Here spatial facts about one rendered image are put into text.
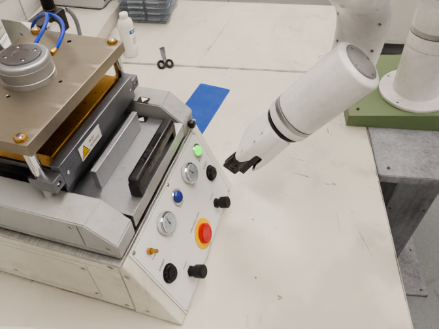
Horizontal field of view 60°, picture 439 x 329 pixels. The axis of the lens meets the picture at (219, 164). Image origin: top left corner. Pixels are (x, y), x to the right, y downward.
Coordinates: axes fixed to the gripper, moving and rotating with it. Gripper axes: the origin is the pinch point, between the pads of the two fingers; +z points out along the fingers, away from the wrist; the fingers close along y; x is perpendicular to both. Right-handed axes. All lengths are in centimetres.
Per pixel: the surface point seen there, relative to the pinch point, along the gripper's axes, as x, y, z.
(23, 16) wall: -75, -58, 62
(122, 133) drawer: -21.1, 10.7, -0.7
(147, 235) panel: -8.5, 22.3, 2.8
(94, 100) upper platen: -27.7, 9.6, -2.2
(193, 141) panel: -9.0, -0.5, 2.7
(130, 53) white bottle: -34, -50, 38
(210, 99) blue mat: -6.5, -35.3, 20.1
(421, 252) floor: 106, -54, 32
